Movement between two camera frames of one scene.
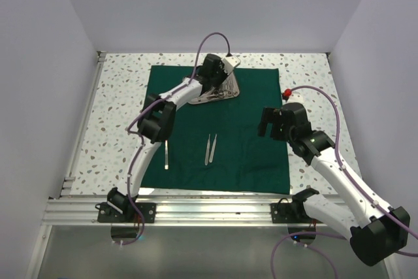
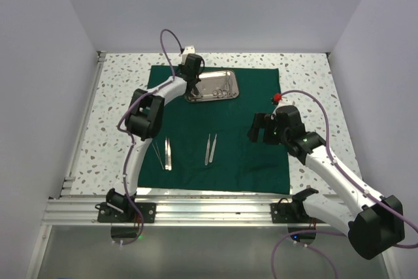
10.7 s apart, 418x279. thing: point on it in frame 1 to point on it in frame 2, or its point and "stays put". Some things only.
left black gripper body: (219, 76) to (196, 78)
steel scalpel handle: (213, 149) stays put
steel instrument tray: (228, 88) stays put
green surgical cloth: (214, 147) stays put
